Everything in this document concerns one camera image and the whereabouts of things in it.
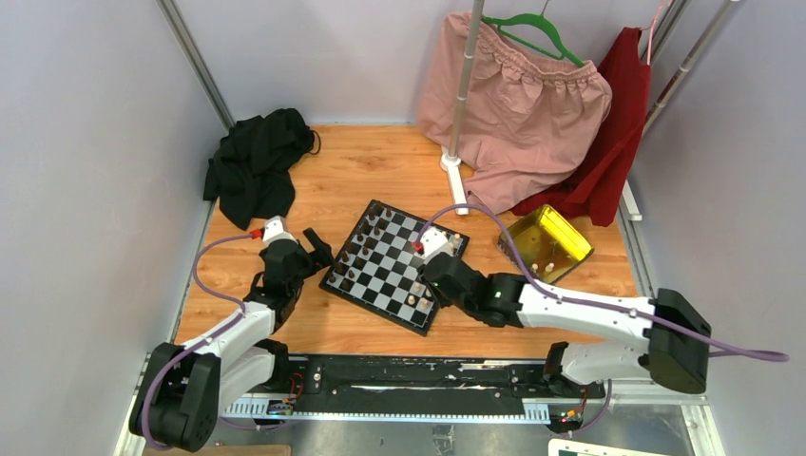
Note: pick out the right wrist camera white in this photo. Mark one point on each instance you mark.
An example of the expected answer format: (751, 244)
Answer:
(433, 242)

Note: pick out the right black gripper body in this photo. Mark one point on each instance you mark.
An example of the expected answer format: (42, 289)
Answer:
(443, 300)

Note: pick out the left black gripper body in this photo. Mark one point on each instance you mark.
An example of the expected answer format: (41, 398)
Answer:
(307, 265)

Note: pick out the red garment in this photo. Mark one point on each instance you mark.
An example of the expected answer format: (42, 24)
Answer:
(595, 189)

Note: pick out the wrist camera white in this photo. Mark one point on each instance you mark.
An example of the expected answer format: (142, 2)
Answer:
(433, 242)
(275, 229)

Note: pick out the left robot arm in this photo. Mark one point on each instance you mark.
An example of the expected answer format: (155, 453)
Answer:
(186, 387)

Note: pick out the black white chessboard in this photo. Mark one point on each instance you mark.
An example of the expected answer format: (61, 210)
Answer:
(384, 268)

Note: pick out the black cloth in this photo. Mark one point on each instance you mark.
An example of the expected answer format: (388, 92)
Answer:
(249, 174)

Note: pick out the white clothes rack stand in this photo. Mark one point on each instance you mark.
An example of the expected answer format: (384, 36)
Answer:
(450, 162)

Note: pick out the pink shorts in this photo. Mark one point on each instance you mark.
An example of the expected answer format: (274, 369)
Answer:
(529, 121)

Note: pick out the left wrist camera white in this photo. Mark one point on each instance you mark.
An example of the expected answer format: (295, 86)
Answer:
(275, 229)

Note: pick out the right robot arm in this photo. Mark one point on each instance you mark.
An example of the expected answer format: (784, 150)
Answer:
(661, 338)

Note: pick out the yellow metal tray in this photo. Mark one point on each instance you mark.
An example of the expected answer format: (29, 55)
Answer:
(548, 244)

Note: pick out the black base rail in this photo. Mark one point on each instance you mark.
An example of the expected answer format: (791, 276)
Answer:
(442, 390)

